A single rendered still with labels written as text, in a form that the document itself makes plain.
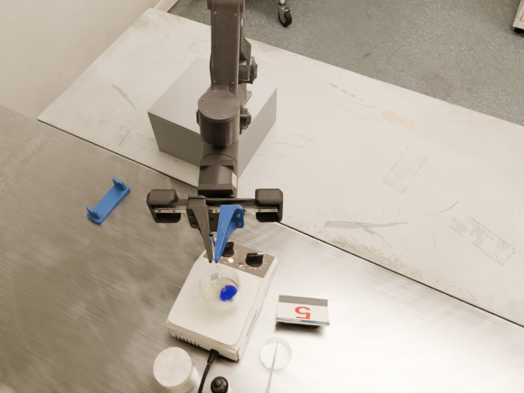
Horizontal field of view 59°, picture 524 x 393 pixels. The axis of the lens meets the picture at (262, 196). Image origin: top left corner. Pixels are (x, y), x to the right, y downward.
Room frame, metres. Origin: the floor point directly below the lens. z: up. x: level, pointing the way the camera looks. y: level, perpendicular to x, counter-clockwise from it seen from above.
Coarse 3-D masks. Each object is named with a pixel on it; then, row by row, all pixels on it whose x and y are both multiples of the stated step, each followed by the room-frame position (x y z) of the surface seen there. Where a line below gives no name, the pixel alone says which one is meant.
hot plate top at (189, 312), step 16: (192, 272) 0.32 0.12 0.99; (192, 288) 0.29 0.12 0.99; (256, 288) 0.29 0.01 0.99; (176, 304) 0.26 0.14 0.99; (192, 304) 0.26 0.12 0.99; (176, 320) 0.23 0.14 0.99; (192, 320) 0.23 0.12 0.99; (208, 320) 0.23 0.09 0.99; (224, 320) 0.23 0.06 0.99; (240, 320) 0.23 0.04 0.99; (208, 336) 0.21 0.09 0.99; (224, 336) 0.21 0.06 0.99
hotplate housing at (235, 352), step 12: (204, 252) 0.37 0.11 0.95; (276, 264) 0.36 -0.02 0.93; (252, 276) 0.32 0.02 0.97; (264, 276) 0.32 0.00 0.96; (264, 288) 0.30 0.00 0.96; (252, 312) 0.25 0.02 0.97; (168, 324) 0.24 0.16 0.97; (252, 324) 0.24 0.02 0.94; (180, 336) 0.22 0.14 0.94; (192, 336) 0.22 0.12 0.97; (240, 336) 0.21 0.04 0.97; (204, 348) 0.21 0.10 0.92; (216, 348) 0.20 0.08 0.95; (228, 348) 0.20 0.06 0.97; (240, 348) 0.20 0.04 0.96
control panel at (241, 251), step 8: (240, 248) 0.39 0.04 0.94; (248, 248) 0.39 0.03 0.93; (232, 256) 0.36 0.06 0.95; (240, 256) 0.37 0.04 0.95; (264, 256) 0.37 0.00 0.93; (272, 256) 0.37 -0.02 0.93; (232, 264) 0.34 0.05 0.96; (264, 264) 0.35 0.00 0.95; (248, 272) 0.32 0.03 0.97; (256, 272) 0.33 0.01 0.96; (264, 272) 0.33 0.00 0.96
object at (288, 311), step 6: (282, 306) 0.28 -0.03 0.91; (288, 306) 0.28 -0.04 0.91; (294, 306) 0.28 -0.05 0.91; (300, 306) 0.28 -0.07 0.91; (306, 306) 0.28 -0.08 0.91; (282, 312) 0.27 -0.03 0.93; (288, 312) 0.27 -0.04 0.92; (294, 312) 0.27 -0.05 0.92; (300, 312) 0.27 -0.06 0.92; (306, 312) 0.27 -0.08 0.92; (312, 312) 0.27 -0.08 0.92; (318, 312) 0.27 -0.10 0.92; (324, 312) 0.27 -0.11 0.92; (294, 318) 0.25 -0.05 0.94; (300, 318) 0.25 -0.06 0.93; (306, 318) 0.25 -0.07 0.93; (312, 318) 0.25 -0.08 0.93; (318, 318) 0.25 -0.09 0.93; (324, 318) 0.25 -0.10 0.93
